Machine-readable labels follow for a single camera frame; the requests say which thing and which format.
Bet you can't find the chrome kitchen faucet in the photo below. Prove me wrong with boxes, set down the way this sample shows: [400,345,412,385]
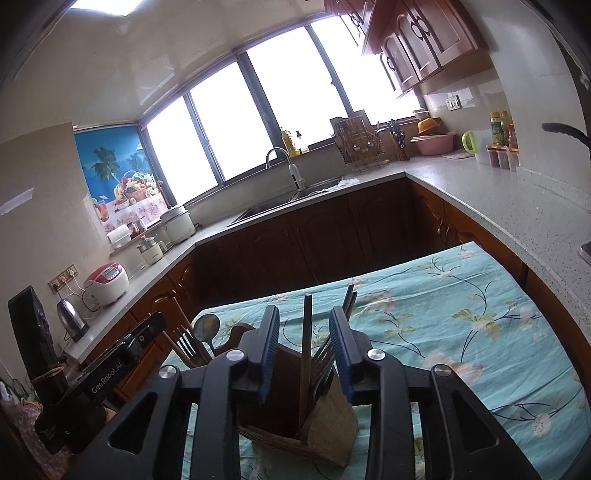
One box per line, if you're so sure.
[265,147,307,193]

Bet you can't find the large kitchen window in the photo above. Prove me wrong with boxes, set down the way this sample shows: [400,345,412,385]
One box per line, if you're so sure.
[140,13,417,207]

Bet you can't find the wall socket strip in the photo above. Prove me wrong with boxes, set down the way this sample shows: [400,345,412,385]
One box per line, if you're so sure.
[48,263,77,293]

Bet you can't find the floral teal tablecloth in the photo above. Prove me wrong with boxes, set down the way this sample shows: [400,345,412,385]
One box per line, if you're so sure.
[161,240,584,480]

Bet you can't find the grey speckled countertop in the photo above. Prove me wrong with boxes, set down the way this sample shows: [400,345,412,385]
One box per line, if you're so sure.
[62,154,591,366]

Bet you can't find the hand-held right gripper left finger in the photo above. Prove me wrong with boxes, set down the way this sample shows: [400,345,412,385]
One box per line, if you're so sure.
[62,305,281,480]

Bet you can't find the small white electric pot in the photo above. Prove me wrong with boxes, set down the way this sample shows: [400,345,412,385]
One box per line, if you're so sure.
[137,235,168,265]

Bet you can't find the steel kitchen sink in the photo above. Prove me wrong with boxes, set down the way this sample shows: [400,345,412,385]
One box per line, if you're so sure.
[226,175,345,227]

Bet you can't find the green handled pitcher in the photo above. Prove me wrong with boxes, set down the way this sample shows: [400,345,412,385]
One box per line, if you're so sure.
[462,128,493,165]

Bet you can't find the black wok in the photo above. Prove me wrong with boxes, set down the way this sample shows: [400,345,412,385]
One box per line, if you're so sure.
[542,122,591,149]

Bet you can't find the wooden utensil holder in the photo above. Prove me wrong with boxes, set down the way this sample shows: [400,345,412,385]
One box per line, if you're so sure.
[226,323,361,468]

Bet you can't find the green label bottle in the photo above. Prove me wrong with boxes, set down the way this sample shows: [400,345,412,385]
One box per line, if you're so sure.
[489,111,507,147]

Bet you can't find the large white rice cooker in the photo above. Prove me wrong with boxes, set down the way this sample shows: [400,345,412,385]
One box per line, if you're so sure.
[160,205,197,246]

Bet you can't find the knife block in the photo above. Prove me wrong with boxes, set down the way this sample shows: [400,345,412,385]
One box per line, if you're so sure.
[388,119,411,162]

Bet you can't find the tropical fruit wall poster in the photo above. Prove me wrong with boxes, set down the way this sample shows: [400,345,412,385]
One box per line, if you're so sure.
[73,122,167,234]

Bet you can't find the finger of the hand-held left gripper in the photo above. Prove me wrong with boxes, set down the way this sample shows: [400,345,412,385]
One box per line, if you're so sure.
[121,311,167,358]

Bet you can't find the steel electric kettle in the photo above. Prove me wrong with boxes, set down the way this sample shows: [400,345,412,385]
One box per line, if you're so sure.
[56,297,90,343]

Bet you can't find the seasoning jar set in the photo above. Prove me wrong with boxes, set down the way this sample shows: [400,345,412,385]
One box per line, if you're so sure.
[486,143,520,172]

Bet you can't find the wire dish rack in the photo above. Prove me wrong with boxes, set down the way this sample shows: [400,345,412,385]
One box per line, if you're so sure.
[329,115,391,174]

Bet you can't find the wooden wall cabinets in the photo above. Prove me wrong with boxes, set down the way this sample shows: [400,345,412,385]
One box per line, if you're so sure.
[323,0,491,100]

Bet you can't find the pink plastic basin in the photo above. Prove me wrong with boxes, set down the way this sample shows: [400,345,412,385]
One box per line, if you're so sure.
[410,131,458,157]

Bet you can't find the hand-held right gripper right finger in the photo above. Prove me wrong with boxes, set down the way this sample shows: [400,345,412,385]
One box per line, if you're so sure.
[329,306,542,480]

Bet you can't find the wooden cutting board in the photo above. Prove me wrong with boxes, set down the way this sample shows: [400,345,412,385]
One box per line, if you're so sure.
[329,110,370,135]

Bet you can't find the ceiling light panel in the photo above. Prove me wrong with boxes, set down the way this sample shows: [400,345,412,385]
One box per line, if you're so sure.
[69,0,145,15]

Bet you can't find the metal spoon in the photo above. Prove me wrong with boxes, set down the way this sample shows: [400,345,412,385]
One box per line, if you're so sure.
[192,313,222,363]

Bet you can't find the wooden base cabinets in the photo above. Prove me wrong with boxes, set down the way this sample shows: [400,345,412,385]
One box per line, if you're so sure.
[62,177,583,417]

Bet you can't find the red and white rice cooker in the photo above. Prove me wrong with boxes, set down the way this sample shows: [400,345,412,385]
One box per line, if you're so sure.
[82,261,131,308]

